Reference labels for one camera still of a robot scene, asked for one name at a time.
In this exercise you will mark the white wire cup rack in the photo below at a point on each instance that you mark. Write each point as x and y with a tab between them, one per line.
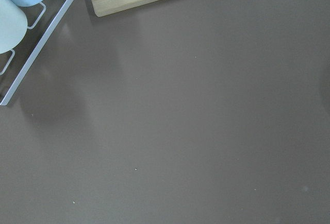
42	20

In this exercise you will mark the mint green cup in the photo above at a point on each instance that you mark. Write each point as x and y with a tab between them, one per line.
13	25

